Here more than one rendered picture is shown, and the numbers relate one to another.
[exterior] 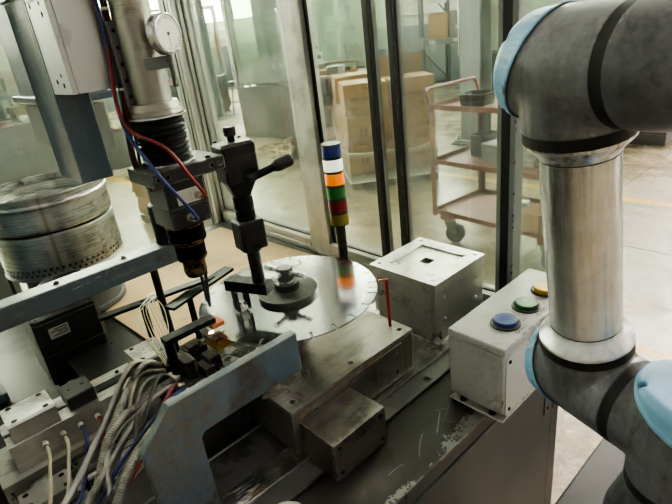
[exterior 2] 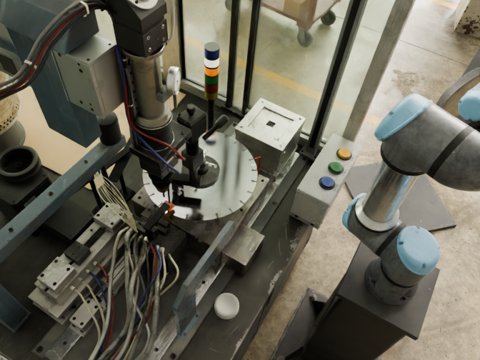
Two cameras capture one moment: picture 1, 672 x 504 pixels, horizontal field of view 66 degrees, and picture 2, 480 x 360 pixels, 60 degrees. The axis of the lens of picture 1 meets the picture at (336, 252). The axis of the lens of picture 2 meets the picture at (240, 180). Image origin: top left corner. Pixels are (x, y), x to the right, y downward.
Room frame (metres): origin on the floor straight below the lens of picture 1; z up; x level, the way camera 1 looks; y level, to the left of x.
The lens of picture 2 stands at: (0.14, 0.29, 1.90)
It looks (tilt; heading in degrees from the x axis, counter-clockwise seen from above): 53 degrees down; 336
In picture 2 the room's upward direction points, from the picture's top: 7 degrees clockwise
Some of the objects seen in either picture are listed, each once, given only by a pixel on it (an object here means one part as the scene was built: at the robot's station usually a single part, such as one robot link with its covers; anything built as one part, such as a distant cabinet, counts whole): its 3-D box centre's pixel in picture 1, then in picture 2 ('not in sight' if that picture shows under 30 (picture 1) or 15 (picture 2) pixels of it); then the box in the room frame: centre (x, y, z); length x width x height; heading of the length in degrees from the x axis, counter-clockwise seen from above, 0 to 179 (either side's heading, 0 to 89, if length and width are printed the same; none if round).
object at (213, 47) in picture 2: (331, 149); (211, 51); (1.13, -0.02, 1.14); 0.05 x 0.04 x 0.03; 40
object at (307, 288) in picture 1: (287, 287); (200, 168); (0.85, 0.10, 0.96); 0.11 x 0.11 x 0.03
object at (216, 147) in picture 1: (241, 191); (191, 138); (0.78, 0.14, 1.17); 0.06 x 0.05 x 0.20; 121
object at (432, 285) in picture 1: (428, 289); (268, 138); (1.02, -0.20, 0.82); 0.18 x 0.18 x 0.15; 40
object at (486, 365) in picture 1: (517, 338); (326, 180); (0.80, -0.32, 0.82); 0.28 x 0.11 x 0.15; 130
